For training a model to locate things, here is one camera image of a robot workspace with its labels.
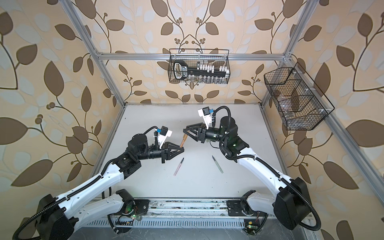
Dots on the black socket holder tool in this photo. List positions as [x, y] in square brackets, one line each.
[182, 71]

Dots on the pink fountain pen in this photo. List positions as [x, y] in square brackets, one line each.
[178, 167]

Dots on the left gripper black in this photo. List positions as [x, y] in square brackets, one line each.
[175, 149]

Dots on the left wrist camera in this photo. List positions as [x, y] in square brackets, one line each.
[161, 135]

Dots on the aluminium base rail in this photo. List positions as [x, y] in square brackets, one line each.
[187, 213]

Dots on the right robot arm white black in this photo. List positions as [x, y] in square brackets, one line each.
[290, 201]

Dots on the side wire basket black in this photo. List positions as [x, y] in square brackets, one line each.
[300, 101]

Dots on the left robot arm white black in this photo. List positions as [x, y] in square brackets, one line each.
[58, 218]

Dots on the rear wire basket black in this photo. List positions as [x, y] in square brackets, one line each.
[216, 57]

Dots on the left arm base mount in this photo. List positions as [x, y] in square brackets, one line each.
[134, 207]

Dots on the brown fountain pen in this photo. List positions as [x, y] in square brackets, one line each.
[183, 140]

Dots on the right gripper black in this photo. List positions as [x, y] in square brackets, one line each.
[201, 133]

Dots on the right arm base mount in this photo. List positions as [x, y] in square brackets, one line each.
[239, 208]

